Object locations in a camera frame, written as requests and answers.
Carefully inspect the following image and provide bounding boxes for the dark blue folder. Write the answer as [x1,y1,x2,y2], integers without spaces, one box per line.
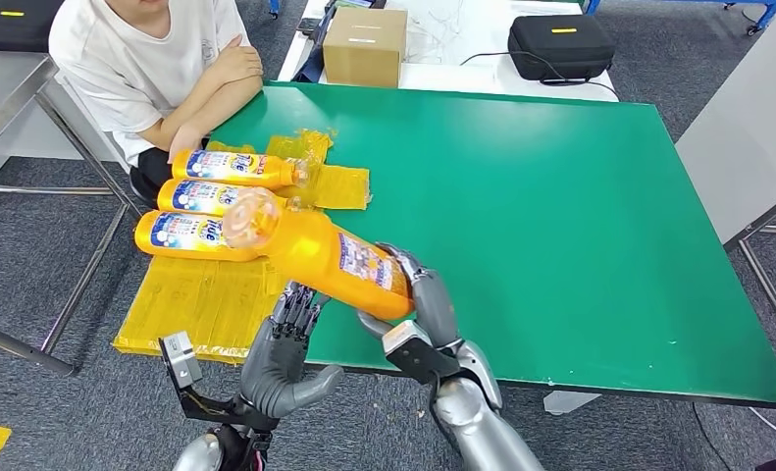
[292,0,336,84]

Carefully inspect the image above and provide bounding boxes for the person's right hand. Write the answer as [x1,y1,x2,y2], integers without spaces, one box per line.
[215,35,264,85]

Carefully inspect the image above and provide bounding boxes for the person's left hand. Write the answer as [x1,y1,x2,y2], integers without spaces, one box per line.
[166,125,205,164]

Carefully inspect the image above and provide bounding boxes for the yellow taped sheet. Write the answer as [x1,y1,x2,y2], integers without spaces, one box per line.
[113,129,371,365]

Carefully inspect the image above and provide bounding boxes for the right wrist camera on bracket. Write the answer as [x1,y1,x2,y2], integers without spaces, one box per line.
[382,318,461,386]

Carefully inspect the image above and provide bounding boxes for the orange detergent bottle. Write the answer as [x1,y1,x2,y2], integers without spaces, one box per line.
[133,209,262,263]
[170,149,309,191]
[157,179,301,217]
[223,186,416,322]

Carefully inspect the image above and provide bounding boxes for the pale grey table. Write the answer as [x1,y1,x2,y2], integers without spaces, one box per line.
[675,9,776,365]

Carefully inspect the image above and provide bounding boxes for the thin black cable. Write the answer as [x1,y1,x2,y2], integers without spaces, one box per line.
[460,50,621,103]

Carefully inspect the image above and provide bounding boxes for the person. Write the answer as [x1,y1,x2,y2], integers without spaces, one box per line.
[48,0,265,209]

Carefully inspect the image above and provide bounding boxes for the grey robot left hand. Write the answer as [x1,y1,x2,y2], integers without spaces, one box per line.
[238,281,344,421]

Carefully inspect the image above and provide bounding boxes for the black round stool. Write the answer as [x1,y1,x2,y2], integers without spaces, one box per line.
[129,167,179,213]

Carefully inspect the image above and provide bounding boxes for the green top table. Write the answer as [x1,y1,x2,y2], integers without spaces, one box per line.
[208,81,776,417]

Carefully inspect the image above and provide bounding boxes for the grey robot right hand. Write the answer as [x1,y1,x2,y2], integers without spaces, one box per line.
[356,241,463,355]

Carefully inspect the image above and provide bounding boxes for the brown cardboard box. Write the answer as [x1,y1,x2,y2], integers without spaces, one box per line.
[322,7,409,89]

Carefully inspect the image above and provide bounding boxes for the white table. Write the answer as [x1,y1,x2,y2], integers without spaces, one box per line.
[277,0,619,103]

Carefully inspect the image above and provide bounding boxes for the black zip case yellow tag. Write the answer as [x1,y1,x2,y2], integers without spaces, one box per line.
[0,0,66,53]
[507,14,617,82]

